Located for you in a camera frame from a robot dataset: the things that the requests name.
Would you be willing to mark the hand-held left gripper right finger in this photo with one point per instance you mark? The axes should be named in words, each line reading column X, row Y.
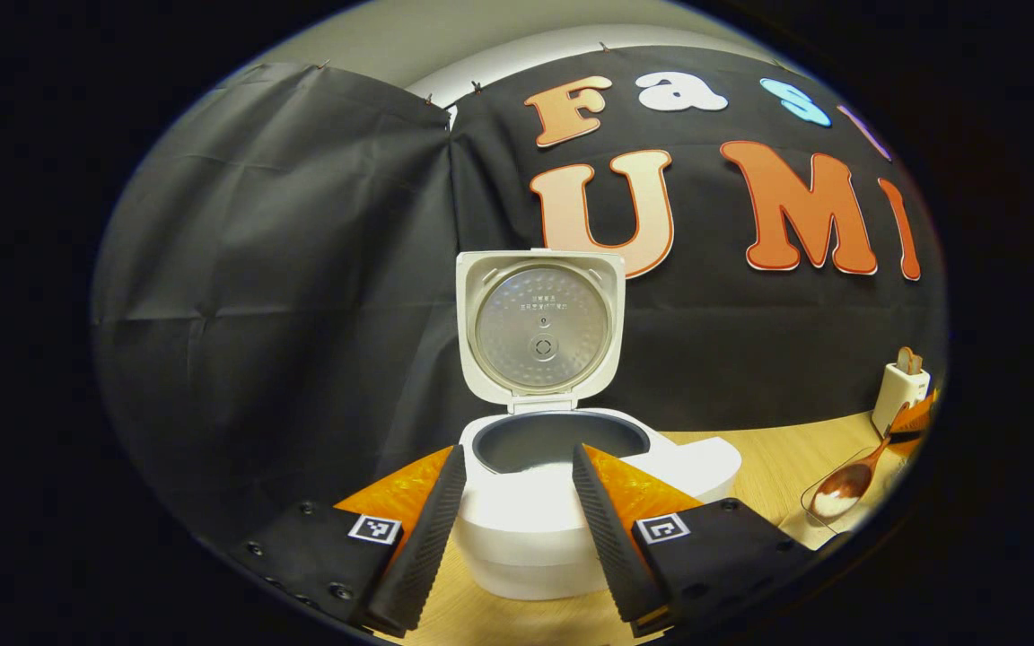
column 611, row 547

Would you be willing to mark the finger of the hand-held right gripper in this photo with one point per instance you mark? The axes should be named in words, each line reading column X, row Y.
column 916, row 417

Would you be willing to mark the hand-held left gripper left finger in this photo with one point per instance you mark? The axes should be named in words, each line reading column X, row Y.
column 427, row 556

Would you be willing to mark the white rice cooker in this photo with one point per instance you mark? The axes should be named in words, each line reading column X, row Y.
column 526, row 538

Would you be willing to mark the brown wooden spoon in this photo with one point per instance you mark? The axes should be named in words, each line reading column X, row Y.
column 845, row 484

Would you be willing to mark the clear box of rice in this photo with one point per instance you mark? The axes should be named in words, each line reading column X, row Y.
column 818, row 529

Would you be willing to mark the white toaster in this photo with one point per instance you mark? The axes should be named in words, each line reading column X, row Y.
column 896, row 395

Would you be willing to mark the brown toast slice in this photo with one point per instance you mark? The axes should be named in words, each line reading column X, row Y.
column 907, row 361

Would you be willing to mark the black backdrop cloth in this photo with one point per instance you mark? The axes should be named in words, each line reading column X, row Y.
column 257, row 314

